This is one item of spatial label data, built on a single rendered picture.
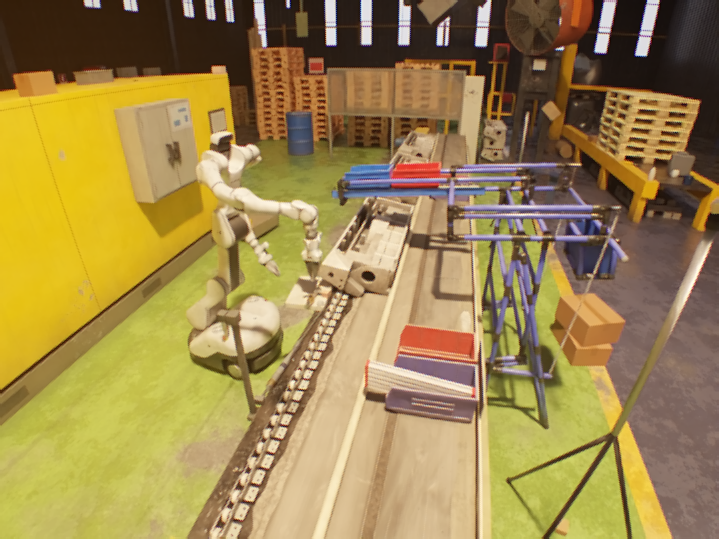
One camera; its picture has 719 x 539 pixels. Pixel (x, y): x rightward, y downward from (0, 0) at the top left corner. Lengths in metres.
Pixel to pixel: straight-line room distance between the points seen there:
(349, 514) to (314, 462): 0.22
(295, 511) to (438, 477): 0.48
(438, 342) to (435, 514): 0.76
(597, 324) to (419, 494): 2.07
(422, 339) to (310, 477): 0.78
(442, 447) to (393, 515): 0.31
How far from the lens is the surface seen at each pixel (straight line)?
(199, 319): 3.01
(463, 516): 1.42
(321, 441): 1.54
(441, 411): 1.59
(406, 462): 1.50
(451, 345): 1.85
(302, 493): 1.44
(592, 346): 3.25
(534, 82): 8.72
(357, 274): 2.23
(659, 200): 7.11
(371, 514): 1.40
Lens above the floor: 1.98
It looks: 29 degrees down
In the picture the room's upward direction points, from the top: straight up
